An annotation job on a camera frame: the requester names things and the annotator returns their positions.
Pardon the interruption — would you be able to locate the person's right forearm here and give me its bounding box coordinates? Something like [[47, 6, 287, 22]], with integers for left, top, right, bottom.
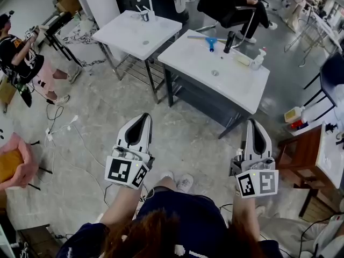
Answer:
[[231, 195, 262, 243]]

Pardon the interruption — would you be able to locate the white tall panel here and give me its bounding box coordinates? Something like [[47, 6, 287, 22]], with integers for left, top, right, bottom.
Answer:
[[70, 0, 121, 30]]

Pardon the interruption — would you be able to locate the person's left forearm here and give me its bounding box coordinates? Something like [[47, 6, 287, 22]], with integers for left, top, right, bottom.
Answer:
[[98, 182, 146, 227]]

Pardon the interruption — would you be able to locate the small red item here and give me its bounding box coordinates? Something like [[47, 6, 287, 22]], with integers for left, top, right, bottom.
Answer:
[[291, 119, 309, 130]]

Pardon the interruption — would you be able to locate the person's leg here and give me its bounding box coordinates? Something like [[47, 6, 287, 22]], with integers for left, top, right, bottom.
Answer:
[[154, 175, 178, 192]]

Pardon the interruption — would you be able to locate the person's dark blue clothing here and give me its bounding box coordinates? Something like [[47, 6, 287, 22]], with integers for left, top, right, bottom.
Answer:
[[55, 185, 284, 258]]

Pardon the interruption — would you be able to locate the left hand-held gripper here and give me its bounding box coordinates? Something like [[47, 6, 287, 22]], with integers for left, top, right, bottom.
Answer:
[[104, 113, 156, 190]]

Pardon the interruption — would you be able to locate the white sink basin, chrome stand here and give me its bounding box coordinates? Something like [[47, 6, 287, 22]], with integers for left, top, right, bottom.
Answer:
[[91, 9, 183, 104]]

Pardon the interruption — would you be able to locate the clear pump soap bottle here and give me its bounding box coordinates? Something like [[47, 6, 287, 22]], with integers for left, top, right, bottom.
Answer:
[[250, 47, 267, 71]]

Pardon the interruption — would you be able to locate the wire frame chair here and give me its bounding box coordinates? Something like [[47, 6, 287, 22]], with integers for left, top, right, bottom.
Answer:
[[284, 17, 327, 67]]

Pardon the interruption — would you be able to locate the white floor cable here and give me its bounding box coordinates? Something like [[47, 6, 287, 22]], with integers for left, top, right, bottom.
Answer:
[[44, 114, 111, 206]]

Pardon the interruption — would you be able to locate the marble patterned slab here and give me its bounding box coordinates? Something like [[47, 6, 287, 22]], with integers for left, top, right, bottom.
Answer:
[[57, 16, 109, 68]]

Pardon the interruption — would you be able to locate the black side chair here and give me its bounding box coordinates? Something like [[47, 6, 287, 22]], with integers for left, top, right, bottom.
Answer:
[[303, 52, 344, 108]]

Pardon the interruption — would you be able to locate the small white sink basin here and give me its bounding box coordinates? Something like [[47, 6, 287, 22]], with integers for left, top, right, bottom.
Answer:
[[315, 120, 344, 190]]

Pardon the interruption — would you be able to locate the brown wooden cabinet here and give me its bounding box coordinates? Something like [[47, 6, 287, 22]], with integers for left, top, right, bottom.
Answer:
[[276, 124, 344, 223]]

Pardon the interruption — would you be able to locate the blue squeegee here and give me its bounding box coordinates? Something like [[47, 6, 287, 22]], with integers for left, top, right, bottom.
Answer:
[[187, 35, 228, 53]]

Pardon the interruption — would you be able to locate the black faucet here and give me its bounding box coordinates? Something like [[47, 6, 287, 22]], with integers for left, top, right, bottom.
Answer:
[[223, 31, 237, 54]]

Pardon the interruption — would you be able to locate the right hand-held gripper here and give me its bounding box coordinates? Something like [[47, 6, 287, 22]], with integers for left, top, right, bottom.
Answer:
[[228, 118, 280, 199]]

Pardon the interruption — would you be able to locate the yellow liquid bottle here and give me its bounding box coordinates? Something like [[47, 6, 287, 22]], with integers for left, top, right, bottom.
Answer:
[[284, 105, 306, 124]]

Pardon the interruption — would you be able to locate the black chair with chrome frame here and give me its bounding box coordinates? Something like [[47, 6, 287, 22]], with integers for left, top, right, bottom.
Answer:
[[195, 0, 269, 49]]

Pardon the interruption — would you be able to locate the white sink basin, dark stand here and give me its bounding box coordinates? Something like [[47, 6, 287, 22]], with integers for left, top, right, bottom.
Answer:
[[157, 28, 271, 139]]

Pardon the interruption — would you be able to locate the light grey fabric heap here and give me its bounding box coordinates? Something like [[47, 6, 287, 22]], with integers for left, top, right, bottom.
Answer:
[[257, 213, 344, 258]]

